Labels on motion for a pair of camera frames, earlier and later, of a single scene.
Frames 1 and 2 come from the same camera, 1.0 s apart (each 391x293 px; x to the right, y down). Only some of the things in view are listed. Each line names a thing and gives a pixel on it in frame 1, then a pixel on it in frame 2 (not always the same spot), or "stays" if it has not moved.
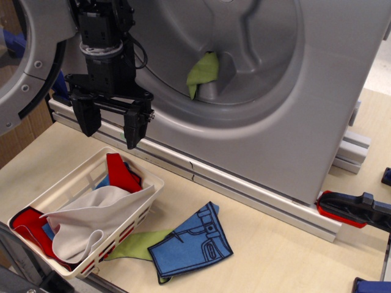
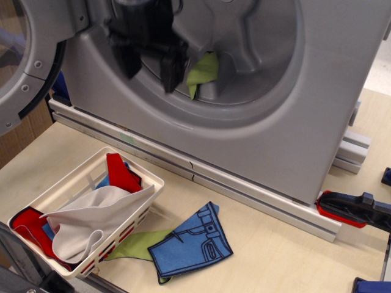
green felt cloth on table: x=137 y=246 stays
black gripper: x=110 y=85 → x=149 y=28
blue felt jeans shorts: x=204 y=238 stays
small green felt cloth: x=205 y=70 stays
